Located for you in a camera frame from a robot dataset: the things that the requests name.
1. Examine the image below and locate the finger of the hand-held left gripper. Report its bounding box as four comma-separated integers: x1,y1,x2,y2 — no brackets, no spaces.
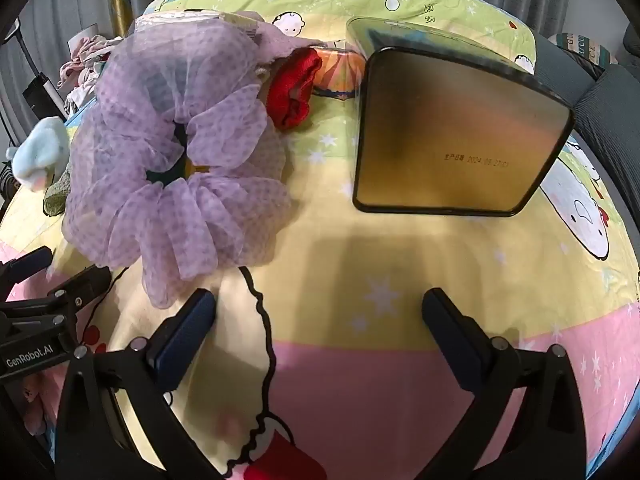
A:
0,246,54,287
46,265,113,312

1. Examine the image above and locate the black metal tin box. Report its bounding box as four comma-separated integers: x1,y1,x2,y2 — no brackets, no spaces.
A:
351,46,575,217

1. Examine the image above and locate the green knitted scrunchie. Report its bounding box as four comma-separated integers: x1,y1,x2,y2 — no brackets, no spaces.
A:
43,169,76,216

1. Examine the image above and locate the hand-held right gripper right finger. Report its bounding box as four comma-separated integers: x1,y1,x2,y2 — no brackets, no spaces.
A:
421,287,587,480

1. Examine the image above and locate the pile of clothes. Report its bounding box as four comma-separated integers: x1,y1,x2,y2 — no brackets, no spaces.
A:
56,35,123,111

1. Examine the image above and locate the light blue plush toy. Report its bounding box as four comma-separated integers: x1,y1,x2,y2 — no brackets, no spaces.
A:
6,116,67,192

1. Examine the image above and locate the purple cloth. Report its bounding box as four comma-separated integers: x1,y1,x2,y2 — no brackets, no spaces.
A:
252,22,321,68

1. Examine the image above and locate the purple organza scrunchie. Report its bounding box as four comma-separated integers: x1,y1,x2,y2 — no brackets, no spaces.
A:
62,24,293,309

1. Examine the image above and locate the small orange blue box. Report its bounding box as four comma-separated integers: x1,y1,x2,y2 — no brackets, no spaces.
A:
312,46,366,102

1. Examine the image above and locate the grey sofa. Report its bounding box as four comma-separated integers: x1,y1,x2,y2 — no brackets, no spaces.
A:
530,25,640,161

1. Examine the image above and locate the cartoon printed blanket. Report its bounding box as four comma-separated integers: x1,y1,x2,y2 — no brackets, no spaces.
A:
0,0,640,480

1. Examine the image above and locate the striped patterned cushion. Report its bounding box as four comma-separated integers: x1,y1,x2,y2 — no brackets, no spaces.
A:
547,32,618,67

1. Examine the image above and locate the black tripod stand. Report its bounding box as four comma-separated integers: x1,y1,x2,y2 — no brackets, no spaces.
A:
4,17,68,126

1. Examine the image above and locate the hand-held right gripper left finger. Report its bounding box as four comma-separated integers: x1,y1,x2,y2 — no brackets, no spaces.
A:
54,288,221,480

